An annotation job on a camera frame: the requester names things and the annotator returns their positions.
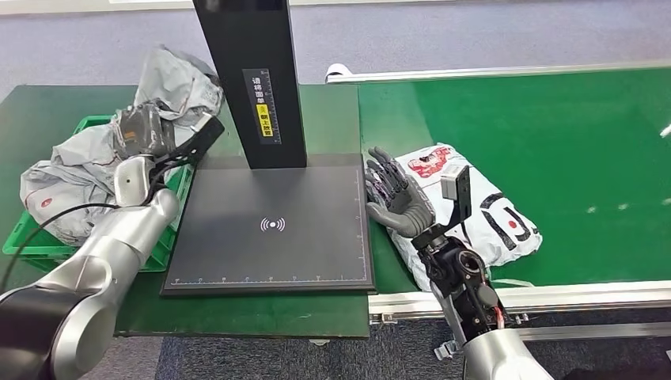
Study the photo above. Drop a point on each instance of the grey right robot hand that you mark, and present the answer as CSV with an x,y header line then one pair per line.
x,y
409,210

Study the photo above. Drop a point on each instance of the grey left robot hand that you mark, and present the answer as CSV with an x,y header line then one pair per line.
x,y
147,131

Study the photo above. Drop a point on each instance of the grey poly mailer package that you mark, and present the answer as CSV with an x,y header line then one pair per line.
x,y
78,168

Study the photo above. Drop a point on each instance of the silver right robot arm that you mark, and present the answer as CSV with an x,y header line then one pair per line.
x,y
482,314

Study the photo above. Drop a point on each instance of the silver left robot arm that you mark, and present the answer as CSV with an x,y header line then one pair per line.
x,y
94,272

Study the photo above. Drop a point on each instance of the large black-lettered poly mailer package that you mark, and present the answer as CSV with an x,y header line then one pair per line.
x,y
503,225

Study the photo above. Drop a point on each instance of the green plastic basket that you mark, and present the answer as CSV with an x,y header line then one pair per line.
x,y
36,249

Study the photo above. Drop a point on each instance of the white poly mailer package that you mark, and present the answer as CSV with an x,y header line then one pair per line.
x,y
667,131

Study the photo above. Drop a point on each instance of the black yellow column label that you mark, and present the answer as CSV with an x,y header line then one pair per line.
x,y
262,105

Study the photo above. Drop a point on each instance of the black scale column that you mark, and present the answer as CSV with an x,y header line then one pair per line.
x,y
251,47

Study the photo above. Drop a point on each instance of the black scale platform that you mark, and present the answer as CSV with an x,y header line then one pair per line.
x,y
272,236

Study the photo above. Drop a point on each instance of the green conveyor belt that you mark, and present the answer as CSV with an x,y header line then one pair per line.
x,y
550,131

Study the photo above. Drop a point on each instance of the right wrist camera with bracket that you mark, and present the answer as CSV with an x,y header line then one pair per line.
x,y
456,191

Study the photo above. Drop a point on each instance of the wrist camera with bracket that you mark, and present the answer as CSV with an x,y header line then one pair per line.
x,y
202,139
456,191

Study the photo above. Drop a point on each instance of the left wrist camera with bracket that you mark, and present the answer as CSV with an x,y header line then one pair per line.
x,y
202,139

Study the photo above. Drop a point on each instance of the thin aluminium conveyor rail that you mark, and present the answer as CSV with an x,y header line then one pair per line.
x,y
472,72

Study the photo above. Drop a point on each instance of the wide aluminium conveyor rail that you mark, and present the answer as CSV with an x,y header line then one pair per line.
x,y
576,296

